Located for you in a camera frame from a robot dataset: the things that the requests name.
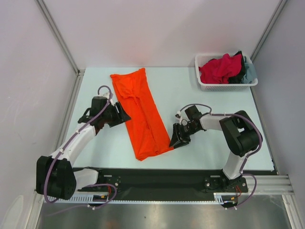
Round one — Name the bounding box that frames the aluminium left corner post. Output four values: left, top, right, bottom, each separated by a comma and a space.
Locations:
35, 0, 80, 75

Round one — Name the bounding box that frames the white slotted cable duct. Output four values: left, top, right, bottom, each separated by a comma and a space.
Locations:
71, 192, 239, 205

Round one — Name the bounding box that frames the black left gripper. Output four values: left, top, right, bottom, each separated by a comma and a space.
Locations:
101, 102, 130, 127

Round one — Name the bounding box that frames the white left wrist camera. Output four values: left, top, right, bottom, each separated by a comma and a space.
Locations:
100, 91, 113, 100

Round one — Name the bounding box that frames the aluminium right corner post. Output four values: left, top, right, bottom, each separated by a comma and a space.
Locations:
250, 0, 289, 62

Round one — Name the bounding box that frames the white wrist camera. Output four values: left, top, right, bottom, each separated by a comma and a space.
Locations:
175, 111, 183, 123
100, 91, 113, 100

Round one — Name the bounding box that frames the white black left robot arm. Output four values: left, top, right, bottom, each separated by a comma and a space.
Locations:
36, 96, 131, 202

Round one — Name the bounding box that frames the grey blue t-shirt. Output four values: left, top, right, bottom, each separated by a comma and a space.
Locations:
242, 56, 257, 84

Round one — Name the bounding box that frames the black t-shirt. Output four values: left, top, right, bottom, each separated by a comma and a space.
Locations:
227, 50, 246, 84

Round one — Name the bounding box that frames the magenta t-shirt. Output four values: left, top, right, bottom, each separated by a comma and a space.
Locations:
199, 53, 243, 84

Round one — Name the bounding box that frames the aluminium left side rail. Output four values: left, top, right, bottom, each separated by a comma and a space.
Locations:
54, 69, 85, 156

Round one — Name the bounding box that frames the white perforated laundry basket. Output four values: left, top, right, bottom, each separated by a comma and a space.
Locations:
194, 51, 258, 91

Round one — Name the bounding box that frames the black front mounting rail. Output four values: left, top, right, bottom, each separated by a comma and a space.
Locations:
71, 167, 279, 202

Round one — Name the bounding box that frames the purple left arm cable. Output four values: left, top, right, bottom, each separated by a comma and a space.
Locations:
44, 85, 118, 217

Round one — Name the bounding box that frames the aluminium corner post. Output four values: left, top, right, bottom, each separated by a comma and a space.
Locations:
250, 0, 289, 62
35, 0, 80, 75

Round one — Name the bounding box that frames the orange t-shirt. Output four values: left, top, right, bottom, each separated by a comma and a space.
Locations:
110, 68, 173, 161

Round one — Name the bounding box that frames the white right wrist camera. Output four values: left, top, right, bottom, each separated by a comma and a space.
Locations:
175, 111, 183, 123

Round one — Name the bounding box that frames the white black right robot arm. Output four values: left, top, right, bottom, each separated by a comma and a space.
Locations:
169, 104, 263, 193

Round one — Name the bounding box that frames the aluminium front frame rail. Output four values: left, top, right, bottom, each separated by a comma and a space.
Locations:
33, 174, 296, 195

